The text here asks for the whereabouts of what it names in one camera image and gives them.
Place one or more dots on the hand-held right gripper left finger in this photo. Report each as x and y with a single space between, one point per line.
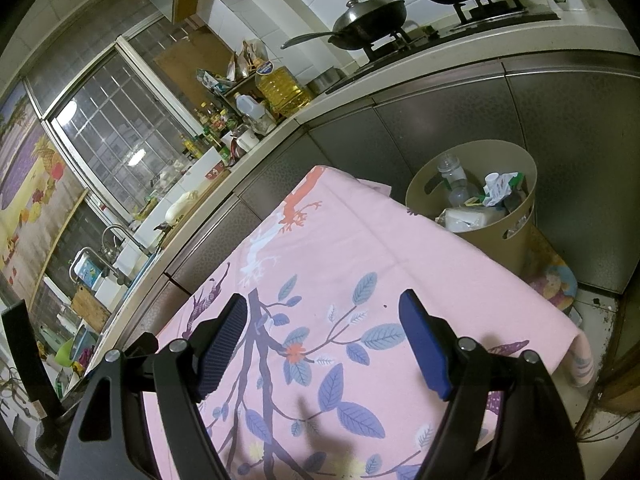
220 350

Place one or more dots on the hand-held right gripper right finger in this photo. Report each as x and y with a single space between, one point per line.
425 345

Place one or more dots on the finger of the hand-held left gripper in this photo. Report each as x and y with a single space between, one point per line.
25 355

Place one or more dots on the beige trash bin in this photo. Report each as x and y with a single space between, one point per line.
500 250

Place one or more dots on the transparent plastic pack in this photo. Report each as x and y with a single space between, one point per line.
470 220

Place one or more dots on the clear bottle with green label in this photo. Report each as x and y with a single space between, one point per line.
452 177

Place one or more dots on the white paper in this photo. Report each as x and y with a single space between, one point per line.
500 187

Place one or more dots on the green plastic bowl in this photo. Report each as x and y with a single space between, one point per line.
65 352

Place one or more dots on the dark stained cutting board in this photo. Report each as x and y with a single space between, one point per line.
90 310

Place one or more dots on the blue white box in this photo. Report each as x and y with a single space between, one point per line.
87 272

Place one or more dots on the chrome gooseneck faucet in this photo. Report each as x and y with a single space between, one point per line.
107 237
112 272

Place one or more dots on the pink floral tablecloth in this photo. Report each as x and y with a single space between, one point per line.
350 240

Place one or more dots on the white sink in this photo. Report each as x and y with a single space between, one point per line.
127 260

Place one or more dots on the printed round cushion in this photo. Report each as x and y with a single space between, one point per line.
550 280

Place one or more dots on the white radish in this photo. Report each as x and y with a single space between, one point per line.
179 206

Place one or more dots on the long wooden cutting board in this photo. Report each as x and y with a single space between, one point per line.
200 200

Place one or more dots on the row of sauce bottles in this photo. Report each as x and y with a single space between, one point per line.
215 125

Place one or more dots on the kitchen counter cabinet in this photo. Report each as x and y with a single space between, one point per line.
450 110

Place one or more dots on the white plastic jug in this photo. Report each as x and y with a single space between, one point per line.
252 112

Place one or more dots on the barred window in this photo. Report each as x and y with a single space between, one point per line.
110 125

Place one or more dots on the large yellow oil bottle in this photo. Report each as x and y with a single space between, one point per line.
282 92

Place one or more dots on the small metal pot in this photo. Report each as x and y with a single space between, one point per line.
325 81

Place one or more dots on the black wok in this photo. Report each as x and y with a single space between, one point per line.
370 17

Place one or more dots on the gas stove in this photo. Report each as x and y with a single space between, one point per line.
480 15

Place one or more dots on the fruit wall poster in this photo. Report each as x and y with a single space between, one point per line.
30 185

